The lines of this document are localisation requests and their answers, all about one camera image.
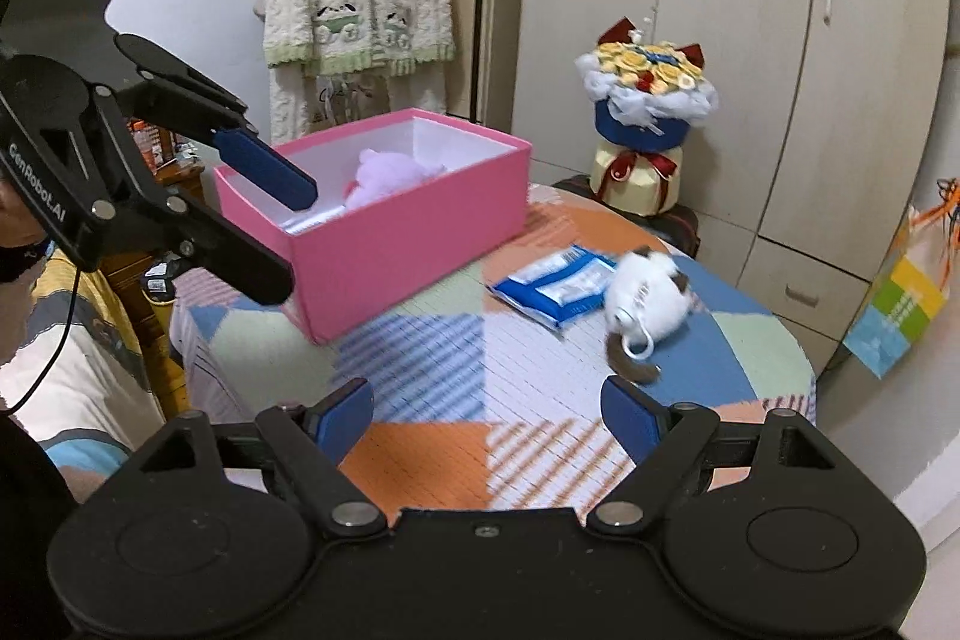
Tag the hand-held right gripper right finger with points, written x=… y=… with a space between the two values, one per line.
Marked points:
x=626 y=419

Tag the white plush cat toy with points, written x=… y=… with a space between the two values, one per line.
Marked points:
x=652 y=295

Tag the blue wrapped flower bouquet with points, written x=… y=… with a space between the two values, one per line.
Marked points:
x=645 y=123

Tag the patterned tablecloth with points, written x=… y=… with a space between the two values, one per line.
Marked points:
x=525 y=385

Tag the blue and white packet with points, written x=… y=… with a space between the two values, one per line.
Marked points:
x=555 y=287

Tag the dark patterned stool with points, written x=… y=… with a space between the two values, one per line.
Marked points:
x=679 y=227

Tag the purple plush toy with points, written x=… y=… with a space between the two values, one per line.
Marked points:
x=390 y=175

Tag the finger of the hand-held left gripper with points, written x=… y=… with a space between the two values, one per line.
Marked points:
x=247 y=280
x=262 y=168

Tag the colourful paper gift bag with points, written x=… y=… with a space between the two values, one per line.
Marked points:
x=900 y=310

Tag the pink cardboard box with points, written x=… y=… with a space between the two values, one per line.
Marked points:
x=390 y=235

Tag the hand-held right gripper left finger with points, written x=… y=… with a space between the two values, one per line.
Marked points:
x=345 y=419

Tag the beige wardrobe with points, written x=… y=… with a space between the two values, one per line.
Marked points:
x=750 y=85

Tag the person's striped shirt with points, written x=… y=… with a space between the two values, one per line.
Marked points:
x=75 y=347

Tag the black face mask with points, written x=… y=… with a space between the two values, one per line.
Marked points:
x=19 y=265

